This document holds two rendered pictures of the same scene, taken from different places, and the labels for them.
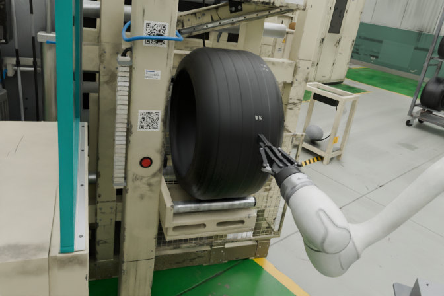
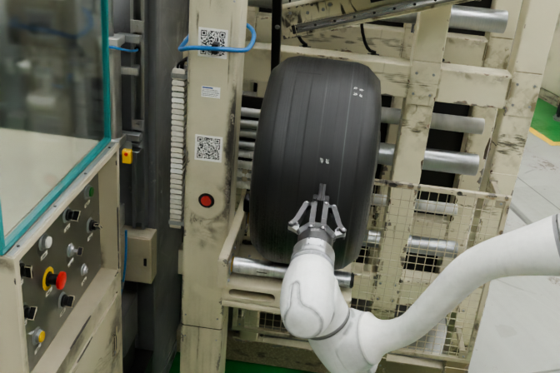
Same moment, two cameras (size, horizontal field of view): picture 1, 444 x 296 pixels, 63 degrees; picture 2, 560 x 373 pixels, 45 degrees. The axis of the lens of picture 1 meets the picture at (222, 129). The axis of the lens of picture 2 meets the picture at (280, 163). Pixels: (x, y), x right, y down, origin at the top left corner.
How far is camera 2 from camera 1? 0.78 m
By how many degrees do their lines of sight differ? 25
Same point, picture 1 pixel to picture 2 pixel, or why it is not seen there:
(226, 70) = (297, 93)
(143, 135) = (202, 166)
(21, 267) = not seen: outside the picture
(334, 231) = (297, 308)
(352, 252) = (354, 350)
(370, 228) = (388, 327)
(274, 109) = (352, 151)
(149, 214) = (212, 269)
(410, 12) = not seen: outside the picture
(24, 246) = not seen: outside the picture
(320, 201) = (303, 272)
